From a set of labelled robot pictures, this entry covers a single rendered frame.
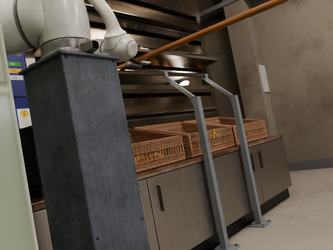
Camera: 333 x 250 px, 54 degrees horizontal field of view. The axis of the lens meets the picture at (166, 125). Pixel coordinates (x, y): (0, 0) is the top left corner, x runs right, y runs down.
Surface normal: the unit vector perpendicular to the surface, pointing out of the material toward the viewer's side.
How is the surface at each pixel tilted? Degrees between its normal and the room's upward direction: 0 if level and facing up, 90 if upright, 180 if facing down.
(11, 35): 130
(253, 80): 90
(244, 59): 90
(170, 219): 90
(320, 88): 90
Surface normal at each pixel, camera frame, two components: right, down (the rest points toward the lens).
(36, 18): -0.15, 0.07
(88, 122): 0.77, -0.18
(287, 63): -0.61, 0.07
